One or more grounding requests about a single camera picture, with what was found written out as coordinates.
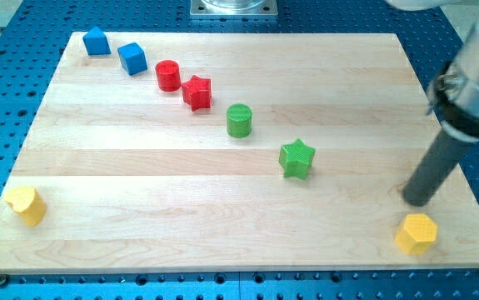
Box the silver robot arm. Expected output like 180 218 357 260
427 18 479 143

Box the wooden board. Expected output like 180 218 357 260
0 32 479 274

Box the yellow hexagon block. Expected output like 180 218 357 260
394 213 438 255

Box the green cylinder block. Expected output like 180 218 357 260
226 103 252 138

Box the green star block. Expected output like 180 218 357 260
278 138 316 180

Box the red star block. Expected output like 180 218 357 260
181 75 212 111

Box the red cylinder block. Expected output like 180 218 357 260
155 60 181 92

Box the blue cube block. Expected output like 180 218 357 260
117 42 147 76

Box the blue pentagon block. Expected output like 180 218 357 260
82 27 111 56

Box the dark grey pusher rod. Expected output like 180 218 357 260
402 127 478 207

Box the yellow heart block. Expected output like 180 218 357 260
3 186 47 227

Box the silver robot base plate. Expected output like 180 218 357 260
189 0 278 18

